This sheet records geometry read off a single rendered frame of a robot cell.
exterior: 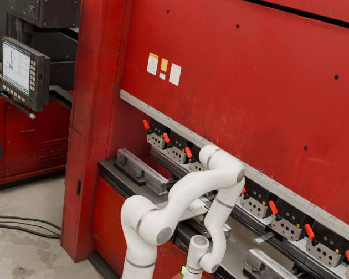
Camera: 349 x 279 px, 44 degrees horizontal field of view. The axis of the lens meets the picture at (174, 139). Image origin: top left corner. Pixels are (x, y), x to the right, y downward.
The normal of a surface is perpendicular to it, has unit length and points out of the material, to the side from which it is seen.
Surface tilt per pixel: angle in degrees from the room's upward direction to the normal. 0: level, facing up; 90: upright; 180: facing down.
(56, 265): 0
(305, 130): 90
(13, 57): 90
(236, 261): 0
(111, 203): 90
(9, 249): 0
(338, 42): 90
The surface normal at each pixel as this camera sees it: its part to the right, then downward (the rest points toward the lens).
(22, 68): -0.69, 0.18
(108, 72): 0.64, 0.41
